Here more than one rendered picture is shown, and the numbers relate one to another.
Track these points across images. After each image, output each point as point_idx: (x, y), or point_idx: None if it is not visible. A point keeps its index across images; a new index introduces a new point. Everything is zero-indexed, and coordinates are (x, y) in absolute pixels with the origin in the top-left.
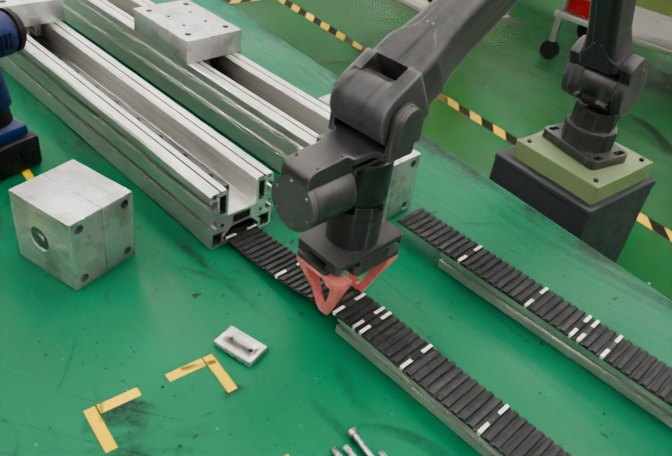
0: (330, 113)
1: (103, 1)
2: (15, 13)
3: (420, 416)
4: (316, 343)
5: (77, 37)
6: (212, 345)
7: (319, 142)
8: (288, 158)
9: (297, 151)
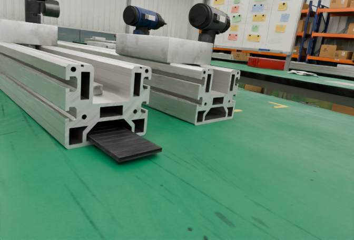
0: None
1: (76, 52)
2: (127, 7)
3: None
4: None
5: (104, 50)
6: None
7: None
8: (57, 1)
9: (54, 0)
